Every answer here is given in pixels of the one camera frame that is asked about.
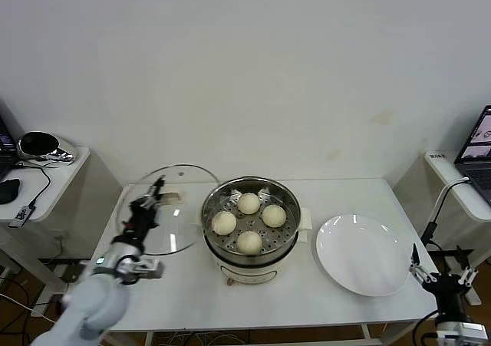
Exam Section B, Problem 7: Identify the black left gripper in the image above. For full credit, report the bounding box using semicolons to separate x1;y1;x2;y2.
121;174;170;244

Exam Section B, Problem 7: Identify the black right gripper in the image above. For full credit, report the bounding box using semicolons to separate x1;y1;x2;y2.
408;242;479;317

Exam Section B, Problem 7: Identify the round glass pot lid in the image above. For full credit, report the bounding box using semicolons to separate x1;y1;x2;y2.
116;163;222;256

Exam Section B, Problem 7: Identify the white steamed baozi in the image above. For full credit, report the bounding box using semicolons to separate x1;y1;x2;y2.
236;229;264;256
262;203;288;229
211;210;238;236
237;192;262;215

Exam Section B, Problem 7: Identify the steel steamer basket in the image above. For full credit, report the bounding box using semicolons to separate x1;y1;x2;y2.
190;176;314;259

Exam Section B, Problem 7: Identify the black power adapter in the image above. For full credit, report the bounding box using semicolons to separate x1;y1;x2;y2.
421;220;439;244

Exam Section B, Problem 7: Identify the round white plate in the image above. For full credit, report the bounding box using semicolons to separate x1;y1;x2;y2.
316;213;411;298

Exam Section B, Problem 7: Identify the shiny chrome helmet-shaped device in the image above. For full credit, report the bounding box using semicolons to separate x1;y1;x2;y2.
18;130;80;166

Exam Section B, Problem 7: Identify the cream electric pot base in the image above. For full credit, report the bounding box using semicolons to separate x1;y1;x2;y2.
203;225;310;288

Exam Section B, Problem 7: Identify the black computer mouse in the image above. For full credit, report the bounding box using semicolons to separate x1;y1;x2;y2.
0;177;22;204

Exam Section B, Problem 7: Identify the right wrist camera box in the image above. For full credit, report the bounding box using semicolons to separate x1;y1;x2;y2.
436;320;485;345

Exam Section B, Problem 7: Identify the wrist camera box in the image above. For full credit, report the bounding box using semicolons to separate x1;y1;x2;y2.
436;320;485;345
129;256;163;281

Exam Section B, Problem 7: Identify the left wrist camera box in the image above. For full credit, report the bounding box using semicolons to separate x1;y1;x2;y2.
129;256;163;281

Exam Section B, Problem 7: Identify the grey laptop cable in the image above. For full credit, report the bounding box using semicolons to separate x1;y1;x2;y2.
436;176;471;224

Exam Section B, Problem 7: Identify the thin black cable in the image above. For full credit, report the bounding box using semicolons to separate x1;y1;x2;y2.
14;160;53;209

